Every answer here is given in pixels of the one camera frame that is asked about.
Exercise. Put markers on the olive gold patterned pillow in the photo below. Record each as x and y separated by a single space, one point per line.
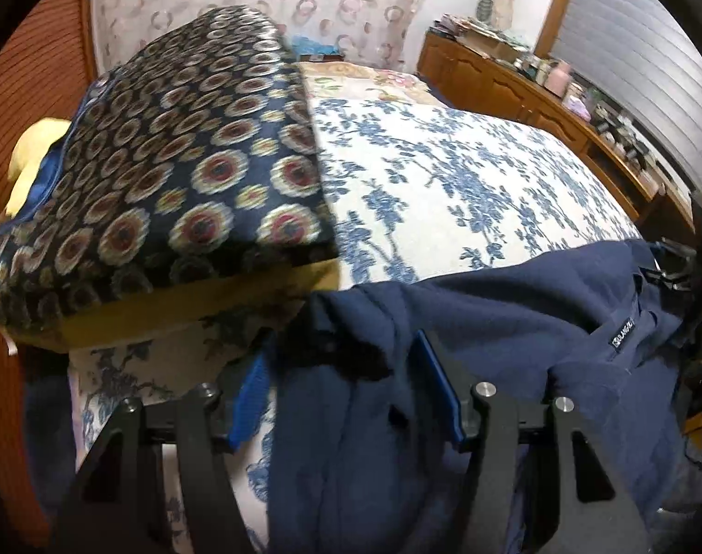
183 309

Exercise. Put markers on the cardboard box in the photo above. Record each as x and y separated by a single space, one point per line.
486 43

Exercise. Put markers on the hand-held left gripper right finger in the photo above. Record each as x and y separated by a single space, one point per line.
440 386

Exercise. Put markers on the dark blue bed sheet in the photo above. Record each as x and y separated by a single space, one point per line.
443 95

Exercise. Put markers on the wooden sideboard cabinet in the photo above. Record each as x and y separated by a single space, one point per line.
501 86

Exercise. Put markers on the cluster of cosmetic bottles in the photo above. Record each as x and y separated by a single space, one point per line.
533 64

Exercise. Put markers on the navy blue printed t-shirt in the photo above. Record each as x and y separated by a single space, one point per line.
501 311

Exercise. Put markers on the floral quilt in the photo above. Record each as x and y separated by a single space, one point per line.
351 83

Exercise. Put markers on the blue plastic bag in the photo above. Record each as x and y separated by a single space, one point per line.
310 46

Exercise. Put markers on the yellow pillow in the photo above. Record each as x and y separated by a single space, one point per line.
33 156

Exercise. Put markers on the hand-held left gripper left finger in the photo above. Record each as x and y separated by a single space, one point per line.
250 410

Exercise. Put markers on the purple cloth bundle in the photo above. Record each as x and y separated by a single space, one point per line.
577 108

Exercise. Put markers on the white sheet with blue flowers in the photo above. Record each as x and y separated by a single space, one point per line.
443 184

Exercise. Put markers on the sheer curtain with circle print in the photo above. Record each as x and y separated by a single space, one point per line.
183 0

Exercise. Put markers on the pink bottle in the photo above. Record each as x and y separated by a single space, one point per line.
559 78

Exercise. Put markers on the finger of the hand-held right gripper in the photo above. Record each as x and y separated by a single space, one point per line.
677 248
665 281

